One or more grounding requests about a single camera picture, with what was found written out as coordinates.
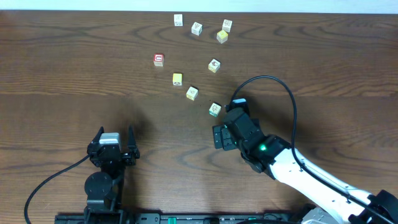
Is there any wooden block with number three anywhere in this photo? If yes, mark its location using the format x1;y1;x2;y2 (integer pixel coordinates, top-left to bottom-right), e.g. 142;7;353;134
191;22;203;36

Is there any wooden block with lattice top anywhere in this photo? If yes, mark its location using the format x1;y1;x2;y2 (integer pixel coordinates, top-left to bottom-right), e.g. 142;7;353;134
222;19;233;33

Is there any yellow letter G block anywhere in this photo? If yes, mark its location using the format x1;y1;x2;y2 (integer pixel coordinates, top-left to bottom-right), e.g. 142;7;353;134
208;58;221;73

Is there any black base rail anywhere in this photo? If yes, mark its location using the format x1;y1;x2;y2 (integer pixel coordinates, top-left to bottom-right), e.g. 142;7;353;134
54;213;303;224

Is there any yellow top wooden block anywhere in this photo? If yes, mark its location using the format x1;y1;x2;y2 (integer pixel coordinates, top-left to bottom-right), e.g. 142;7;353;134
216;30;228;44

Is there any yellow block with ball picture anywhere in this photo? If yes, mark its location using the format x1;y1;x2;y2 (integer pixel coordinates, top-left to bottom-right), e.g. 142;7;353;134
172;73;183;86

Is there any yellow letter K block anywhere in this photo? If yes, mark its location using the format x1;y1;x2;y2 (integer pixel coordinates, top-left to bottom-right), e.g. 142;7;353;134
186;86;198;101

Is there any wooden block with animal drawing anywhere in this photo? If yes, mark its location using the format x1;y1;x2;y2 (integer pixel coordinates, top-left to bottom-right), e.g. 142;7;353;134
174;14;183;27

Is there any green edged wooden block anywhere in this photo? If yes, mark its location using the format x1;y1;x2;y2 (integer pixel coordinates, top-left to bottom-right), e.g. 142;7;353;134
209;103;222;117

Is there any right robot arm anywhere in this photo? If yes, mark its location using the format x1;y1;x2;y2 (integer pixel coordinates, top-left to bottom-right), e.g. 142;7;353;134
213;99;397;223

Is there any red top wooden block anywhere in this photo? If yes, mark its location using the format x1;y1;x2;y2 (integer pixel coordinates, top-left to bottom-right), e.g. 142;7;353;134
153;54;165;67

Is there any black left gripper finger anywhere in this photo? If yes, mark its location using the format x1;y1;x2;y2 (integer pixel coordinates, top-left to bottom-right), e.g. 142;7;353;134
127;126;137;149
92;126;104;144

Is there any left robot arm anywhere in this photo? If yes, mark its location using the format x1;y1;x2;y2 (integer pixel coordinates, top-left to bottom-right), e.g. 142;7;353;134
84;127;140;223

